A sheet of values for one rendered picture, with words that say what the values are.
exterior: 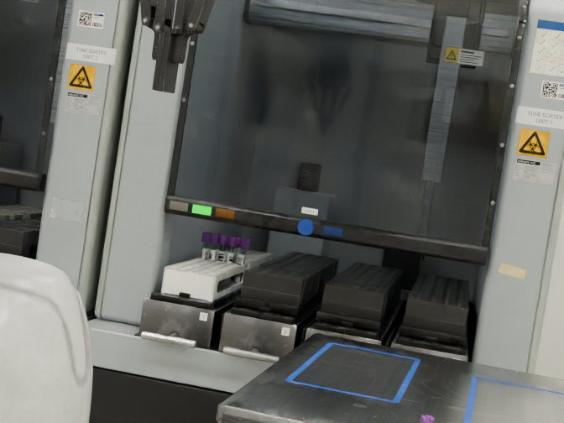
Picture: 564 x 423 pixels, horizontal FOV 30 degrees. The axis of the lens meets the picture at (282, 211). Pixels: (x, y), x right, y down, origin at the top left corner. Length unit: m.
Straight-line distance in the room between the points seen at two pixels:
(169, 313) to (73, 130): 0.41
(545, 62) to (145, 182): 0.77
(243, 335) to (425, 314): 0.33
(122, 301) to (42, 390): 1.15
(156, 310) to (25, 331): 1.05
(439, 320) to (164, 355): 0.50
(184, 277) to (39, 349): 1.07
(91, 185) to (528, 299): 0.85
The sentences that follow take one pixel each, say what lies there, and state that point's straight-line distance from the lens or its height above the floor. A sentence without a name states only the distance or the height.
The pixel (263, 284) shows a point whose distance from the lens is 1.97.
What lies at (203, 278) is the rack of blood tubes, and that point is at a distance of 1.95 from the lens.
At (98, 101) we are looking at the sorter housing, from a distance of 2.07.
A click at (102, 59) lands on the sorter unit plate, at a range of 2.07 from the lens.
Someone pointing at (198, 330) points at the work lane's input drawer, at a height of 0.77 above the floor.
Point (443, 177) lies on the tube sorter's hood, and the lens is 1.93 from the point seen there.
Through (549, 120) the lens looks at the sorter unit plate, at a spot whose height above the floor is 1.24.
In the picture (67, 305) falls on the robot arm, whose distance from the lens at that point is 0.94.
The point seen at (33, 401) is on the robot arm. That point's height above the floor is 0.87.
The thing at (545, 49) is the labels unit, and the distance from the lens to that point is 1.96.
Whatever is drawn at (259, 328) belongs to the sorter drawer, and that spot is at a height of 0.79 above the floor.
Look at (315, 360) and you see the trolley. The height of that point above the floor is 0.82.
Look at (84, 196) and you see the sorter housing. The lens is 2.07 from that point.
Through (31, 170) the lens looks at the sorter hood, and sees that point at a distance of 2.10.
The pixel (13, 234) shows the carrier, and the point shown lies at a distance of 2.11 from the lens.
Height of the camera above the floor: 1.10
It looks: 3 degrees down
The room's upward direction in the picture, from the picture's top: 9 degrees clockwise
